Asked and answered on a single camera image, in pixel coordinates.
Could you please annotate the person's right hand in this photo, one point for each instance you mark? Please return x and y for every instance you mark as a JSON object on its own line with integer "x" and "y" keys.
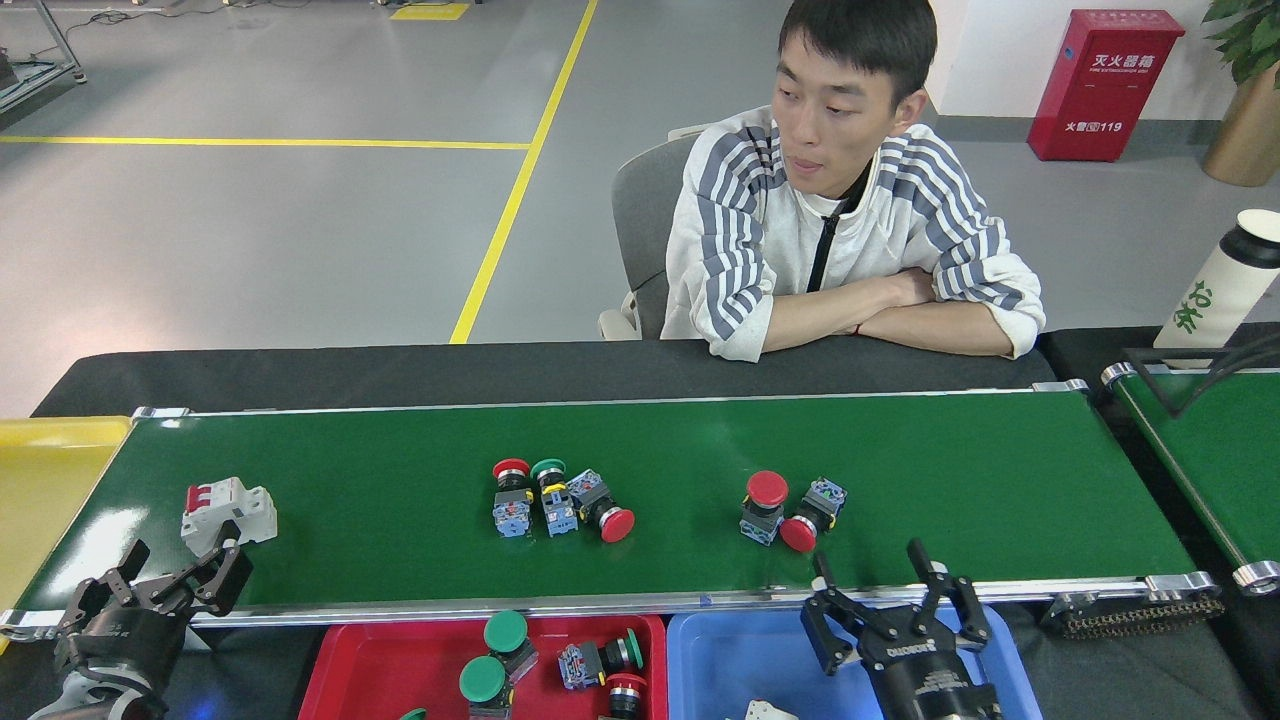
{"x": 912, "y": 287}

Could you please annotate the green potted plant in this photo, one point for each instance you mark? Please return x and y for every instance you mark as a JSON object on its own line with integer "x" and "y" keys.
{"x": 1250, "y": 35}

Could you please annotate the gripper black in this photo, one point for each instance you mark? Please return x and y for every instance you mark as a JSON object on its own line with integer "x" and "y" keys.
{"x": 120, "y": 645}
{"x": 930, "y": 670}

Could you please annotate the small red button switch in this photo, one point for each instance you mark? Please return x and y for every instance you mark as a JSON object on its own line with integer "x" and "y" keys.
{"x": 627, "y": 686}
{"x": 513, "y": 515}

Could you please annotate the white circuit breaker red toggle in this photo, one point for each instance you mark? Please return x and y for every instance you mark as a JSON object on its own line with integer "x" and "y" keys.
{"x": 768, "y": 712}
{"x": 235, "y": 515}

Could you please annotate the red fire extinguisher cabinet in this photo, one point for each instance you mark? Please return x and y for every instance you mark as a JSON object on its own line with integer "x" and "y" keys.
{"x": 1100, "y": 100}

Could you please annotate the black table cover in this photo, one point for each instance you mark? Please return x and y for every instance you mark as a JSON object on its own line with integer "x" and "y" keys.
{"x": 300, "y": 375}

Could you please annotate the silver metal rack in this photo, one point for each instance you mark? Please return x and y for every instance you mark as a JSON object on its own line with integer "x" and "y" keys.
{"x": 35, "y": 75}

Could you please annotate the blue plastic tray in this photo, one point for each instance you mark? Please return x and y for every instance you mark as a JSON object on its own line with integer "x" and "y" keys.
{"x": 740, "y": 660}

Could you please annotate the person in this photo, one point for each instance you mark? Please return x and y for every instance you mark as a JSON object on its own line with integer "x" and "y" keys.
{"x": 900, "y": 220}

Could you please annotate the white bottle black lid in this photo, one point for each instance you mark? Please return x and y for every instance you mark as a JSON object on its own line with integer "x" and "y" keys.
{"x": 1215, "y": 290}

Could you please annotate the small green button switch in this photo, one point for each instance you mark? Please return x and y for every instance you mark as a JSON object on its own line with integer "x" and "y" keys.
{"x": 600, "y": 660}
{"x": 560, "y": 515}

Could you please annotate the grey office chair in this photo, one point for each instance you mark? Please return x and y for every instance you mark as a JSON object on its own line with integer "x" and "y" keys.
{"x": 640, "y": 220}

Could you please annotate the black metal bracket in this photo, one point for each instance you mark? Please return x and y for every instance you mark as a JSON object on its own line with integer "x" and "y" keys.
{"x": 1250, "y": 358}

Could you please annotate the green conveyor belt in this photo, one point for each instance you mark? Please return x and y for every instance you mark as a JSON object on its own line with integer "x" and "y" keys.
{"x": 1215, "y": 470}
{"x": 350, "y": 470}

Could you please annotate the gold plant pot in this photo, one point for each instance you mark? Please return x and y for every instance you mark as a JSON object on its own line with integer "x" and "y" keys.
{"x": 1245, "y": 135}

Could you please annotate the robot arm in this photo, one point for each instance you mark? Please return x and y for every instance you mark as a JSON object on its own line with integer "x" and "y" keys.
{"x": 90, "y": 705}

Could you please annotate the person's left forearm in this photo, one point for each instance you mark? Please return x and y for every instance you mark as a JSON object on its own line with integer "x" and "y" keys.
{"x": 940, "y": 330}

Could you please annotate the red plastic tray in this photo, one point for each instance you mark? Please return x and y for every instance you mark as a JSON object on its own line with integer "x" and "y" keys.
{"x": 390, "y": 670}

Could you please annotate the person's right forearm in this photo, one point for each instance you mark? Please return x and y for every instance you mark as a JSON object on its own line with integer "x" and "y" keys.
{"x": 830, "y": 310}

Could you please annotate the yellow plastic tray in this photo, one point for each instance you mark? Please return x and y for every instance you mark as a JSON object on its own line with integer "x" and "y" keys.
{"x": 40, "y": 490}

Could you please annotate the red mushroom button switch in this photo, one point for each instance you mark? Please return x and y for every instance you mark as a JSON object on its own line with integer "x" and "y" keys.
{"x": 798, "y": 534}
{"x": 617, "y": 524}
{"x": 767, "y": 488}

